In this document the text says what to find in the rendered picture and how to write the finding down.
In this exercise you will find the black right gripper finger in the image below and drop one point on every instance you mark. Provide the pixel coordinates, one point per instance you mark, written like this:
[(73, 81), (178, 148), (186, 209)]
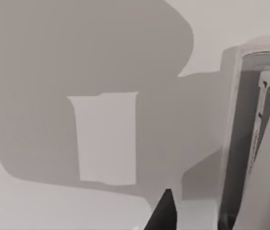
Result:
[(166, 213)]

